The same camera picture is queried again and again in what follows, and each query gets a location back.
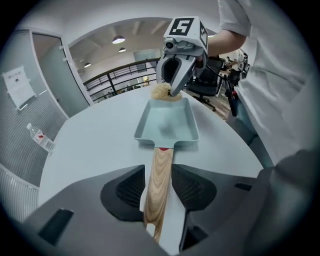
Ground person's blue jeans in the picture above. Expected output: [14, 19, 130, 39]
[224, 82, 276, 169]

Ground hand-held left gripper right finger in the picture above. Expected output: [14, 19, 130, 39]
[171, 163, 266, 255]

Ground tan fluffy fiber ball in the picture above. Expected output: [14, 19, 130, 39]
[149, 83, 183, 103]

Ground person's right forearm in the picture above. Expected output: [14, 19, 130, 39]
[207, 28, 251, 57]

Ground frosted glass door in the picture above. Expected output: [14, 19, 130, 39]
[31, 32, 90, 120]

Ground person's white t-shirt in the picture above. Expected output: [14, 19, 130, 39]
[217, 0, 316, 166]

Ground light blue square pan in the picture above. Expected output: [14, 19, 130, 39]
[133, 97, 201, 245]

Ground black office chair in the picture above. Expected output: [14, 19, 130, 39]
[186, 58, 225, 112]

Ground clear plastic water bottle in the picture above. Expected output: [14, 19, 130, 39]
[26, 122, 56, 153]

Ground black metal railing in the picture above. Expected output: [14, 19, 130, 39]
[83, 58, 161, 105]

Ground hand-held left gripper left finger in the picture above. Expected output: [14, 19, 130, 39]
[22, 163, 163, 256]

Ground white paper notice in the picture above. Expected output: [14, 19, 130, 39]
[1, 65, 37, 111]

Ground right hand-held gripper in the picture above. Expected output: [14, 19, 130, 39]
[156, 16, 210, 97]

